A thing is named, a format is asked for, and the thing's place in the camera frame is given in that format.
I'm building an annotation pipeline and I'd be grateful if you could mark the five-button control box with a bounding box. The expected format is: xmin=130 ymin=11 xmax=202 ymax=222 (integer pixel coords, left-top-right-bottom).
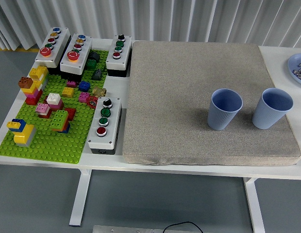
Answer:
xmin=34 ymin=26 xmax=72 ymax=75
xmin=60 ymin=33 xmax=93 ymax=82

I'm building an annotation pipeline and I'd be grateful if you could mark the red valve handwheel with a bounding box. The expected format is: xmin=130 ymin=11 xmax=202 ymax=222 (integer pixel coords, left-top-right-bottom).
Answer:
xmin=86 ymin=96 xmax=99 ymax=109

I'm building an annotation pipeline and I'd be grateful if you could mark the pink white red brick stack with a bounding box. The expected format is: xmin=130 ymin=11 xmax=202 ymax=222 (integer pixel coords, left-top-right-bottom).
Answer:
xmin=35 ymin=102 xmax=53 ymax=119

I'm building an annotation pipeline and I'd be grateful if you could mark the green-topped brick stack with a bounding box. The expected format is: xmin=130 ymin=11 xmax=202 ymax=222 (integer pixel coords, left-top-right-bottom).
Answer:
xmin=49 ymin=109 xmax=71 ymax=134

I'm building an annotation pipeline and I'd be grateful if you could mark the dark grey arch brick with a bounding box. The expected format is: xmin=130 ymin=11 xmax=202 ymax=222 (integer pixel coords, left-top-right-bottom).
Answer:
xmin=88 ymin=51 xmax=101 ymax=62

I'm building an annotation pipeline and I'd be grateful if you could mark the blue plate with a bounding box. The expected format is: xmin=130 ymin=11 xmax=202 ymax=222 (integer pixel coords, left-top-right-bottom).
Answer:
xmin=287 ymin=52 xmax=301 ymax=87

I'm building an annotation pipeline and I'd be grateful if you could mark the four-button control box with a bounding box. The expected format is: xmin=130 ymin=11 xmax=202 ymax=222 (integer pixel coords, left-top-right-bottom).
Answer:
xmin=87 ymin=96 xmax=123 ymax=155
xmin=105 ymin=34 xmax=133 ymax=78

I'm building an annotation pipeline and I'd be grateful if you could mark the dark green brick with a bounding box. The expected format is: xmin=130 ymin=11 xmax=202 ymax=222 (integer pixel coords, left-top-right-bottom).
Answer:
xmin=85 ymin=59 xmax=97 ymax=71

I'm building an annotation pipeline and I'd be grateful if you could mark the brown-topped brick tower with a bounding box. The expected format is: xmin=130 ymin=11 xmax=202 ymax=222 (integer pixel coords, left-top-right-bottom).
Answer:
xmin=18 ymin=76 xmax=44 ymax=106

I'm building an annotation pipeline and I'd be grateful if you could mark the yellow blue grey brick stack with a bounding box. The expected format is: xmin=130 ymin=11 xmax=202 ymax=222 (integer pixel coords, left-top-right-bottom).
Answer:
xmin=6 ymin=118 xmax=37 ymax=148

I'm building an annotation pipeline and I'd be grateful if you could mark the black cable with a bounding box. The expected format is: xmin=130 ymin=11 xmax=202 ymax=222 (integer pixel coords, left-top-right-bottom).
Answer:
xmin=163 ymin=221 xmax=204 ymax=233

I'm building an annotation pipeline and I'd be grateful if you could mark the brass pipe fitting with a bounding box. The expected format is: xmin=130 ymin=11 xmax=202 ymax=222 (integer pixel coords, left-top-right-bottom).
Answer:
xmin=92 ymin=86 xmax=107 ymax=97

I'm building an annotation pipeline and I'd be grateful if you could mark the green studded baseplate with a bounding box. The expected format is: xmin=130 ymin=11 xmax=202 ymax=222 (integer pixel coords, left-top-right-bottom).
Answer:
xmin=0 ymin=50 xmax=110 ymax=165

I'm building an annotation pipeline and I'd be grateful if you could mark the yellow white brick stack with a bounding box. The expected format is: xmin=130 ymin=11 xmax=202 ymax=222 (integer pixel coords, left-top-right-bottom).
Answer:
xmin=29 ymin=65 xmax=49 ymax=91

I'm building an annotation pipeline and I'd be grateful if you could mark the white table leg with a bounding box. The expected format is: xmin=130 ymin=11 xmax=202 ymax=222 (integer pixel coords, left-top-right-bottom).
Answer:
xmin=244 ymin=177 xmax=265 ymax=233
xmin=69 ymin=168 xmax=92 ymax=227

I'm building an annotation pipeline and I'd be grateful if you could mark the blue ribbed cup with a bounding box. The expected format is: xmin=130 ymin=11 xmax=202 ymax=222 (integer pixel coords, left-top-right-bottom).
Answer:
xmin=207 ymin=88 xmax=243 ymax=131
xmin=252 ymin=87 xmax=294 ymax=130

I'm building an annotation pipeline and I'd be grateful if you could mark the white pleated curtain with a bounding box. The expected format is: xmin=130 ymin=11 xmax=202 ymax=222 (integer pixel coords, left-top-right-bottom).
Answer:
xmin=0 ymin=0 xmax=301 ymax=51

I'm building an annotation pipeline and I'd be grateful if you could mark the grey-brown padded mat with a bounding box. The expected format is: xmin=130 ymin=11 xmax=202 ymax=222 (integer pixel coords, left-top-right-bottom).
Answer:
xmin=123 ymin=40 xmax=301 ymax=166

